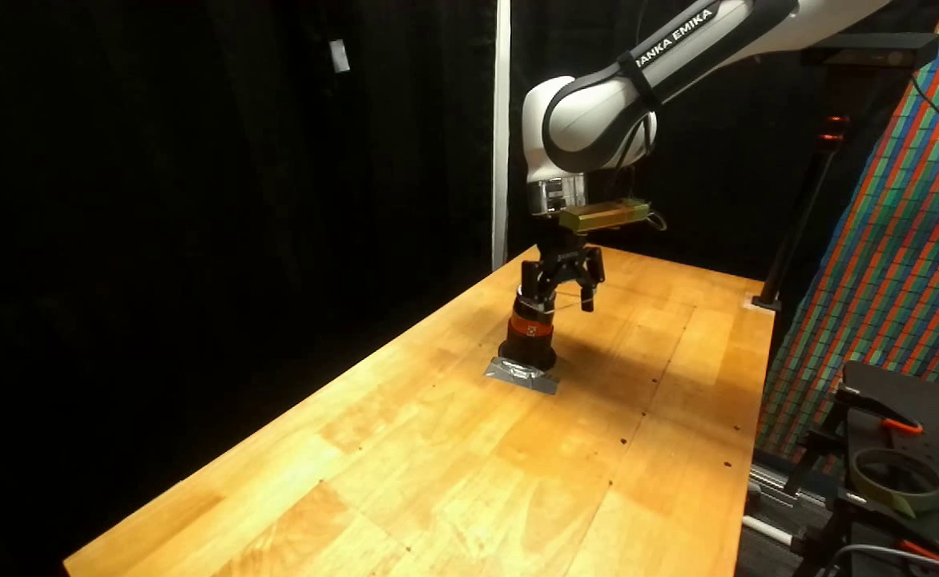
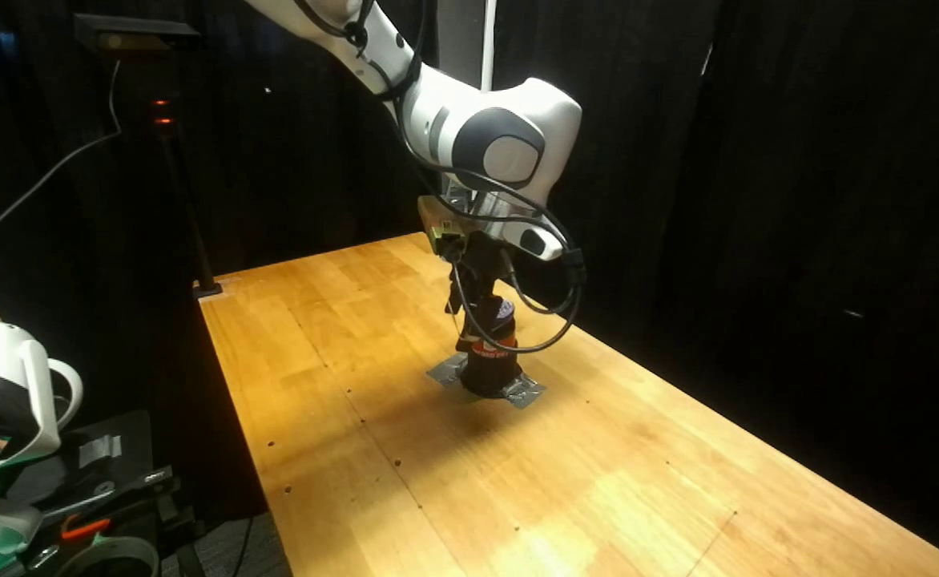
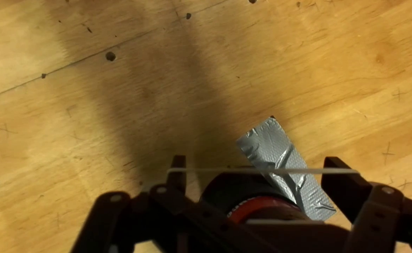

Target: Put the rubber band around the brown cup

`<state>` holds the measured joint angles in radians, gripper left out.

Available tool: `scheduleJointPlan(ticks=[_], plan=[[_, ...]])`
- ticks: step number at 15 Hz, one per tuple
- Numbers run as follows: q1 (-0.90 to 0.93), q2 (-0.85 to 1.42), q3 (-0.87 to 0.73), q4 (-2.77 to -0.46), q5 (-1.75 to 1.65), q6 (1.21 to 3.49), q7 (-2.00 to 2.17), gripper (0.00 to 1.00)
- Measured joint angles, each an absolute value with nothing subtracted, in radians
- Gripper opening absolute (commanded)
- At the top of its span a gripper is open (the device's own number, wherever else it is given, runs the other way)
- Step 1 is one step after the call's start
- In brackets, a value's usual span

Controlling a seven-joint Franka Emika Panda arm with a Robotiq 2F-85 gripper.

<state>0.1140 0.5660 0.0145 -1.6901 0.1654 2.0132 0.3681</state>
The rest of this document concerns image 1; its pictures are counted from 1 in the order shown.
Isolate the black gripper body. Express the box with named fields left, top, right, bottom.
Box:
left=531, top=213, right=610, bottom=296

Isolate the small orange black object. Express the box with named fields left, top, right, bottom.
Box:
left=497, top=299, right=563, bottom=377

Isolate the silver flat plate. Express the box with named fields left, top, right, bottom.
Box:
left=483, top=353, right=563, bottom=397

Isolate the white vertical pole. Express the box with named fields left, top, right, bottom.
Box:
left=486, top=0, right=517, bottom=273

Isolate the black tripod stand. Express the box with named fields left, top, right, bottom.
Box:
left=746, top=30, right=939, bottom=314

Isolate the small white tag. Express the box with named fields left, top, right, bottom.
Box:
left=327, top=35, right=355, bottom=78

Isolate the colourful striped woven panel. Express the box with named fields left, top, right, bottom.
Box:
left=759, top=0, right=939, bottom=466

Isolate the black perforated breadboard plate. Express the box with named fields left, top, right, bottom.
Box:
left=799, top=359, right=939, bottom=541

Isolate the yellowish wrist camera box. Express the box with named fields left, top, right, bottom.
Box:
left=553, top=195, right=671, bottom=237

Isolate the silver aluminium frame rail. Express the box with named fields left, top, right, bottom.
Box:
left=739, top=451, right=845, bottom=551

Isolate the orange handled black clamp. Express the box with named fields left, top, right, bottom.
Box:
left=831, top=384, right=928, bottom=444
left=799, top=496, right=939, bottom=577

